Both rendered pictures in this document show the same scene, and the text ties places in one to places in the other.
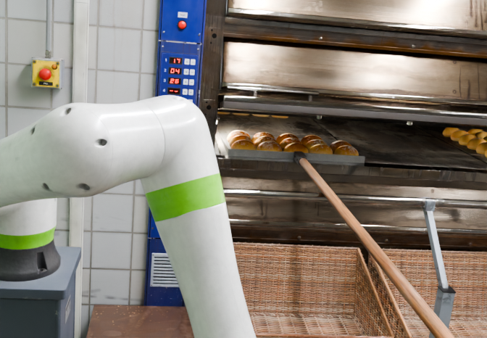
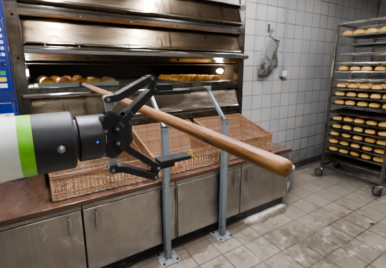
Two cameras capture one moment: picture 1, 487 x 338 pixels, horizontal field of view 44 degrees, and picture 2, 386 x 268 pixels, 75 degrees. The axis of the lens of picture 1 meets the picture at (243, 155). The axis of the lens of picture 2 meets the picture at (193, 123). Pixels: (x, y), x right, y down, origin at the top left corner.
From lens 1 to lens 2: 0.55 m
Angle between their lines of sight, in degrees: 23
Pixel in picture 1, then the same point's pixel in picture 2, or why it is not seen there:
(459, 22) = (151, 8)
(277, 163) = (69, 88)
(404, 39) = (126, 18)
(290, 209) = (83, 112)
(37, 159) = not seen: outside the picture
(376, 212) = not seen: hidden behind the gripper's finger
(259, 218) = not seen: hidden behind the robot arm
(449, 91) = (153, 43)
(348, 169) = (110, 87)
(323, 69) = (85, 34)
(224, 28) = (18, 10)
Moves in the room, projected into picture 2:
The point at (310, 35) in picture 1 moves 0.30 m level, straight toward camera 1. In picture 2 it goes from (74, 15) to (68, 5)
